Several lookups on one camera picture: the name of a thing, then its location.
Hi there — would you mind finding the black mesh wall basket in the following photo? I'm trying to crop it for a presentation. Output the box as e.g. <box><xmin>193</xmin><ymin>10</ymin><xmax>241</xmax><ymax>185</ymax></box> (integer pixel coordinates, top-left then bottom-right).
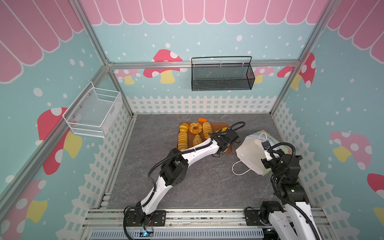
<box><xmin>191</xmin><ymin>56</ymin><xmax>256</xmax><ymax>92</ymax></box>

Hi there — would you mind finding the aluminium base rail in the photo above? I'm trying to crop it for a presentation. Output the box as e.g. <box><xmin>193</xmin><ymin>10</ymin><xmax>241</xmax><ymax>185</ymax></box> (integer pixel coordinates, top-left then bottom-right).
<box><xmin>78</xmin><ymin>208</ymin><xmax>336</xmax><ymax>240</ymax></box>

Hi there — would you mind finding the white wire wall basket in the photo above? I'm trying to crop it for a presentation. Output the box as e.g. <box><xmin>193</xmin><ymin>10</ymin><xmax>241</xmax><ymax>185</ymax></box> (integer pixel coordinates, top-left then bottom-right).
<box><xmin>63</xmin><ymin>82</ymin><xmax>123</xmax><ymax>138</ymax></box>

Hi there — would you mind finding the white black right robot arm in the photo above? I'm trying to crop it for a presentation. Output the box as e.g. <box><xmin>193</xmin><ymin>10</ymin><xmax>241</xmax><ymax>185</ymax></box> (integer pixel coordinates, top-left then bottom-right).
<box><xmin>237</xmin><ymin>140</ymin><xmax>321</xmax><ymax>240</ymax></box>

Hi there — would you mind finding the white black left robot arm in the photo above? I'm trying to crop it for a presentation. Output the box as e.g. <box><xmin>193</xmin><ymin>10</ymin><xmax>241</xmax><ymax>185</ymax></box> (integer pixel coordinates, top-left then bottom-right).
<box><xmin>123</xmin><ymin>121</ymin><xmax>246</xmax><ymax>230</ymax></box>

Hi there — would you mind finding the small yellow fake bread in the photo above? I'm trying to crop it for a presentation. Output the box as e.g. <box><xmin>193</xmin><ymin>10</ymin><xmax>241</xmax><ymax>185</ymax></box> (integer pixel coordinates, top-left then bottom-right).
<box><xmin>193</xmin><ymin>134</ymin><xmax>203</xmax><ymax>146</ymax></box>

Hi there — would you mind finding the twisted ring fake bread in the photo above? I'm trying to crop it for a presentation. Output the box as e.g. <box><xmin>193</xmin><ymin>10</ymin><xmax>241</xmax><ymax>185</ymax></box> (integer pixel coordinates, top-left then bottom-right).
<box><xmin>189</xmin><ymin>123</ymin><xmax>203</xmax><ymax>135</ymax></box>

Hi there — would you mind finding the yellow round fake bun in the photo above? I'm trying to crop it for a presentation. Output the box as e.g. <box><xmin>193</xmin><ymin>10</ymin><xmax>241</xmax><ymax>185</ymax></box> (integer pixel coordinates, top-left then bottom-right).
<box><xmin>179</xmin><ymin>123</ymin><xmax>189</xmax><ymax>133</ymax></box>

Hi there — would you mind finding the brown plastic tray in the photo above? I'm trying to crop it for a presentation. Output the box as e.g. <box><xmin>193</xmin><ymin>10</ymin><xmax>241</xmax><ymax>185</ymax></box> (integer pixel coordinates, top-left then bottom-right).
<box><xmin>187</xmin><ymin>123</ymin><xmax>229</xmax><ymax>149</ymax></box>

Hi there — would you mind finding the oval fake bread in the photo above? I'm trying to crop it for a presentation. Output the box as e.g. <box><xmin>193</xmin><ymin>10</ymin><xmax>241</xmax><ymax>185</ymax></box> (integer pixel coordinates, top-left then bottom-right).
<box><xmin>217</xmin><ymin>128</ymin><xmax>228</xmax><ymax>133</ymax></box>

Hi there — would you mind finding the white paper bag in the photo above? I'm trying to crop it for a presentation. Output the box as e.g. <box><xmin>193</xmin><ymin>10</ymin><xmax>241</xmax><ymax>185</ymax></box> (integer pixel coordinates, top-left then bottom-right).
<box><xmin>232</xmin><ymin>131</ymin><xmax>280</xmax><ymax>176</ymax></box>

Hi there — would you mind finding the ridged long fake bread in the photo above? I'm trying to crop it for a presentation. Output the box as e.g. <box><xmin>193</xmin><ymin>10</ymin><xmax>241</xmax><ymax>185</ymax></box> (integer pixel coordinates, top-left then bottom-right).
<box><xmin>178</xmin><ymin>132</ymin><xmax>188</xmax><ymax>151</ymax></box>

